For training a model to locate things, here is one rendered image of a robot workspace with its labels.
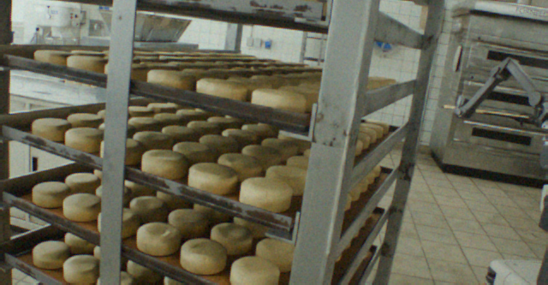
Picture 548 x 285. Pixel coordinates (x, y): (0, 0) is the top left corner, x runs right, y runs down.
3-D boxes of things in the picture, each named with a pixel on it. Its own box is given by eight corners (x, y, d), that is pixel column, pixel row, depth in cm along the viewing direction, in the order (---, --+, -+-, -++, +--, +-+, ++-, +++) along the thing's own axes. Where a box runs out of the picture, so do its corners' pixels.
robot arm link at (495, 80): (499, 69, 250) (513, 74, 253) (496, 63, 254) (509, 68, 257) (456, 117, 281) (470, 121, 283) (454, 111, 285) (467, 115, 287)
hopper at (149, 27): (94, 36, 217) (96, 8, 214) (147, 38, 270) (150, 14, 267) (145, 43, 211) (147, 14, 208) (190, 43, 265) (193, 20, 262)
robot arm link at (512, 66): (504, 51, 249) (517, 56, 252) (491, 70, 258) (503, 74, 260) (543, 97, 215) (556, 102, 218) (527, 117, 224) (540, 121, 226)
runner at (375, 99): (401, 90, 94) (403, 76, 93) (414, 92, 93) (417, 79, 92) (278, 133, 37) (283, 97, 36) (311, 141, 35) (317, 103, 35)
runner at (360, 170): (394, 132, 96) (396, 118, 95) (407, 134, 95) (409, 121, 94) (265, 235, 38) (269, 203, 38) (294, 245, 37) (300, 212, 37)
